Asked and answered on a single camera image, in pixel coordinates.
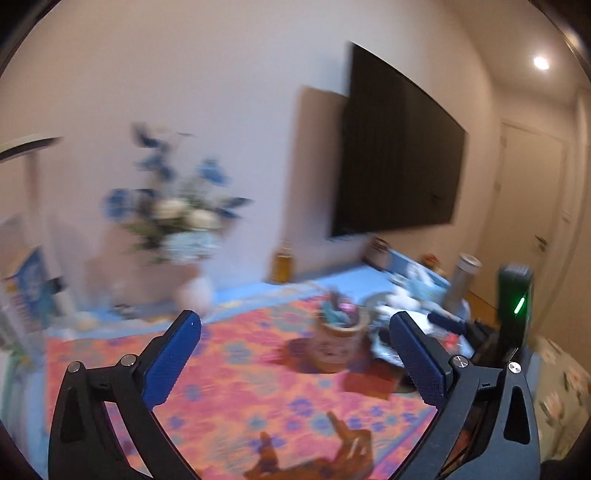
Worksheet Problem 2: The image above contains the white ribbed vase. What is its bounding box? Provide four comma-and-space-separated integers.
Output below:
178, 261, 215, 319

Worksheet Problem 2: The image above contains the ribbed golden glass bowl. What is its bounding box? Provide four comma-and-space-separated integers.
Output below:
365, 291, 462, 365

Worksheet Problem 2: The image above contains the floral table mat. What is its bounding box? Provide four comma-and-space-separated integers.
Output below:
44, 284, 444, 480

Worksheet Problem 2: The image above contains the floral bedding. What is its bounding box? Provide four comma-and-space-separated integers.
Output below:
526, 337, 591, 462

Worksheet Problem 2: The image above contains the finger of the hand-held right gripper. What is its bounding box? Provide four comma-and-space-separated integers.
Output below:
427, 313, 472, 334

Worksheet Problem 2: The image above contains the light blue plush toy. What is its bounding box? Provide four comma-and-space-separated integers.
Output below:
385, 288, 430, 315

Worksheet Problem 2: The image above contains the black wall television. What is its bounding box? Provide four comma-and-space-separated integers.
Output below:
330, 41, 469, 241

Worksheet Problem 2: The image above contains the blue fluffy tissue box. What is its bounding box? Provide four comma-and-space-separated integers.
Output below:
402, 265, 451, 301

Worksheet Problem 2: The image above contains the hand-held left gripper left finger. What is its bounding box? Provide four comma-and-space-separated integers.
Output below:
48, 310, 202, 480

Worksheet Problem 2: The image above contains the steel cylinder container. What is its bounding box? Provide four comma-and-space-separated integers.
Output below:
443, 252, 482, 315

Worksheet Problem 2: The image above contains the bamboo pen holder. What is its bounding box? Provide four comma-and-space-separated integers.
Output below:
314, 295, 370, 374

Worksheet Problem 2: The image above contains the white room door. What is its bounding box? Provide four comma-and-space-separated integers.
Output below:
475, 120, 568, 324

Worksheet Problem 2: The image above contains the amber glass perfume bottle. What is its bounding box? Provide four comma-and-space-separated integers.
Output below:
272, 244, 296, 284

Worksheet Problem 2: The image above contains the blue and white flower bouquet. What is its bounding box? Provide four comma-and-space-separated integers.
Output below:
104, 122, 252, 266

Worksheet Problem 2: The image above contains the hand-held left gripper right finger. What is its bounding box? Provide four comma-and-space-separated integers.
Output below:
389, 311, 541, 480

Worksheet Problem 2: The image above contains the white and blue upright book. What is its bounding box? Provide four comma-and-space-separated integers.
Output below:
0, 217, 61, 352

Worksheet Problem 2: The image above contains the small beige handbag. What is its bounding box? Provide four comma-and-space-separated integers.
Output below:
367, 237, 393, 271

